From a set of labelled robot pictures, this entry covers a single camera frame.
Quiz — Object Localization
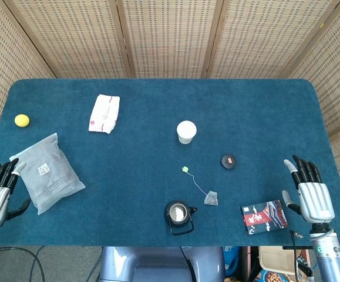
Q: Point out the black floor cable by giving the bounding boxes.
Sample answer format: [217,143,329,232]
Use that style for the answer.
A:
[0,246,46,282]

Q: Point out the white tissue pack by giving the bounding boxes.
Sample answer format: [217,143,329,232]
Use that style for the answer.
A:
[88,93,121,135]

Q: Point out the black teapot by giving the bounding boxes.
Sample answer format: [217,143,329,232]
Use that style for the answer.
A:
[163,200,198,236]

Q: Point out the black round lid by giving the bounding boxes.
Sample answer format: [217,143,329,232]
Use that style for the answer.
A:
[221,153,237,169]

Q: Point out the beige tray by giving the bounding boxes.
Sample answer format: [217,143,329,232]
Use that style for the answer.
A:
[258,246,299,276]

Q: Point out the blue package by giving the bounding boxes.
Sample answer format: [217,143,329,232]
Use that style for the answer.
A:
[223,246,241,277]

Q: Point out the blue-grey robot torso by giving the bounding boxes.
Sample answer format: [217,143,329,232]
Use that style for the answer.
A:
[99,246,226,282]

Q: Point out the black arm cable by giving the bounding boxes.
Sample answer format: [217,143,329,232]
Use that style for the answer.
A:
[288,229,306,282]

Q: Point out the grey tea bag with string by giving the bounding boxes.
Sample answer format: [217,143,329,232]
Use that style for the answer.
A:
[181,166,219,206]

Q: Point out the dark red-patterned box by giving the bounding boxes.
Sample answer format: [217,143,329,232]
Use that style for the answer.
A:
[240,199,289,236]

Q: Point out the white paper cup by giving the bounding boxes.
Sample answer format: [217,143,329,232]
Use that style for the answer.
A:
[176,120,197,145]

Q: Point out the blue table mat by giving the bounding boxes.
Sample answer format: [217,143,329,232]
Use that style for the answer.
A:
[0,78,340,247]

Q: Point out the yellow ball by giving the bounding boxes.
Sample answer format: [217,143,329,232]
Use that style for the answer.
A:
[14,114,31,127]

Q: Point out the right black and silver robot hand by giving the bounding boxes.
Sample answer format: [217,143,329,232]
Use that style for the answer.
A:
[281,155,336,234]

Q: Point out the grey plastic pouch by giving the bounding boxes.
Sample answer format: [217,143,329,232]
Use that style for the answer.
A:
[9,132,86,216]

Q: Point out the printed cookie box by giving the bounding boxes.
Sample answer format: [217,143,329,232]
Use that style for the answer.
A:
[253,268,295,282]

